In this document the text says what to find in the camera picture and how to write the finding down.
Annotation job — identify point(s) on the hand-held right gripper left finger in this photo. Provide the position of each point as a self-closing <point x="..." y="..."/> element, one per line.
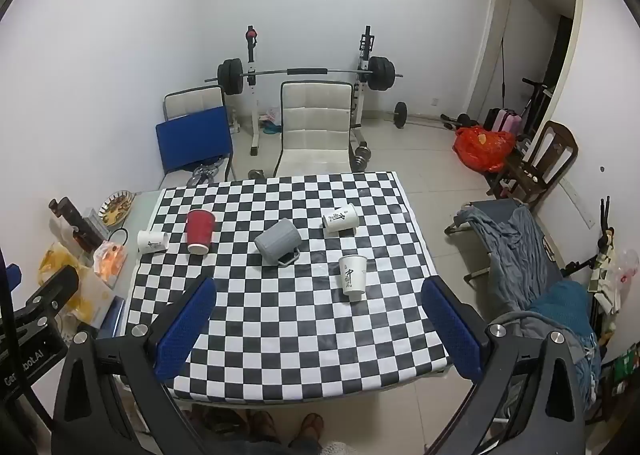
<point x="185" y="330"/>

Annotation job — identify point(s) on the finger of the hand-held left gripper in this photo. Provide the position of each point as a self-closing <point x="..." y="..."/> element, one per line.
<point x="52" y="287"/>
<point x="11" y="280"/>

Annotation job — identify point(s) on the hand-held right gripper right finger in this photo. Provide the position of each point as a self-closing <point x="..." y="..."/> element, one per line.
<point x="452" y="330"/>

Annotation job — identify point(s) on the white paper cup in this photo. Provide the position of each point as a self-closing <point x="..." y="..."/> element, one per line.
<point x="342" y="219"/>
<point x="152" y="241"/>
<point x="353" y="277"/>

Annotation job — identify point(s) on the red cup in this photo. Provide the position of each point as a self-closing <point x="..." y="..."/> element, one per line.
<point x="200" y="232"/>

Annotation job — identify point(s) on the yellow plastic bag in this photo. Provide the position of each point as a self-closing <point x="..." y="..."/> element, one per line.
<point x="57" y="260"/>

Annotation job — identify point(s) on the orange snack bag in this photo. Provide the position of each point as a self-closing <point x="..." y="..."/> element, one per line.
<point x="110" y="262"/>

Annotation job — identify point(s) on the blue book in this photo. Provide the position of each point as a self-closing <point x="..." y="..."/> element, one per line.
<point x="114" y="317"/>

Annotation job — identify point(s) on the grey cloth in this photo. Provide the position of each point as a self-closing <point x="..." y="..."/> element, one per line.
<point x="515" y="255"/>

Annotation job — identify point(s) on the plate with food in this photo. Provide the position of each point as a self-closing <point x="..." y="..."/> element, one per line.
<point x="116" y="207"/>

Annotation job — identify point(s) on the teal cloth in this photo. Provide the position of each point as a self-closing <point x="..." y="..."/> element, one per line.
<point x="565" y="307"/>

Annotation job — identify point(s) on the black white checkered tablecloth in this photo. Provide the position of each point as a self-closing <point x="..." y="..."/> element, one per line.
<point x="300" y="335"/>

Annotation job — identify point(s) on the grey ribbed mug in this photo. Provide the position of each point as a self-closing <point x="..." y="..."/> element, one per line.
<point x="275" y="240"/>

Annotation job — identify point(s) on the folding cot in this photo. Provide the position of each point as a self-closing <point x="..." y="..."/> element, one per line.
<point x="492" y="209"/>

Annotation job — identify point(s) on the silver metal parts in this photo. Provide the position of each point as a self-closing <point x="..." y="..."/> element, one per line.
<point x="202" y="172"/>

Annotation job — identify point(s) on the person's right foot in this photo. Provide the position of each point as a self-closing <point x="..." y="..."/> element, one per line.
<point x="310" y="427"/>

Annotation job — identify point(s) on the small chrome dumbbell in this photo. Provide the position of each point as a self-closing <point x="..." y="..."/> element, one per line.
<point x="256" y="175"/>

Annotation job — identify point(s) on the green box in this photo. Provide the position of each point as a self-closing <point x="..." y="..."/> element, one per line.
<point x="625" y="365"/>

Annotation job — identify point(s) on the clear plastic bag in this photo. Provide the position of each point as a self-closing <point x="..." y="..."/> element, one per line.
<point x="622" y="275"/>

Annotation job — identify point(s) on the red plastic bag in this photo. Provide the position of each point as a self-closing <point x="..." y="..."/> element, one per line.
<point x="480" y="147"/>

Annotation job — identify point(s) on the black stand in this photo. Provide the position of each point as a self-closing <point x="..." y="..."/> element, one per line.
<point x="604" y="222"/>

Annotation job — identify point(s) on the blue board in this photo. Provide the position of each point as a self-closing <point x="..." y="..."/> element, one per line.
<point x="192" y="137"/>

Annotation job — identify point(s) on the dark wooden chair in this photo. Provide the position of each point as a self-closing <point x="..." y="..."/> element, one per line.
<point x="550" y="150"/>

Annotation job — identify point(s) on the pink suitcase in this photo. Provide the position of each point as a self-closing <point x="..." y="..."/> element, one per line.
<point x="505" y="121"/>

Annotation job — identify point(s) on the blue slippers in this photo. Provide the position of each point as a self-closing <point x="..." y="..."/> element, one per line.
<point x="272" y="127"/>

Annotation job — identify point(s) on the short barbell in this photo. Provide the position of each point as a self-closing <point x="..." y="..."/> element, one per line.
<point x="400" y="114"/>

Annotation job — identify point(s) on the white barbell rack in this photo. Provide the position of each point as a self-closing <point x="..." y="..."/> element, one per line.
<point x="254" y="110"/>

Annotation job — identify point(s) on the white padded chair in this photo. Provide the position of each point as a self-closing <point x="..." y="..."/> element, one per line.
<point x="312" y="125"/>

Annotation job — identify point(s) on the long barbell with black plates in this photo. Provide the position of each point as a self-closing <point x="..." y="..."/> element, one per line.
<point x="305" y="70"/>

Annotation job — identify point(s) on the white chair with black frame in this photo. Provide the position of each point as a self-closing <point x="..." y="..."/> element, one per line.
<point x="192" y="99"/>

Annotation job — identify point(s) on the door frame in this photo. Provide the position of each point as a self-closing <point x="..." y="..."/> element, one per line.
<point x="487" y="35"/>

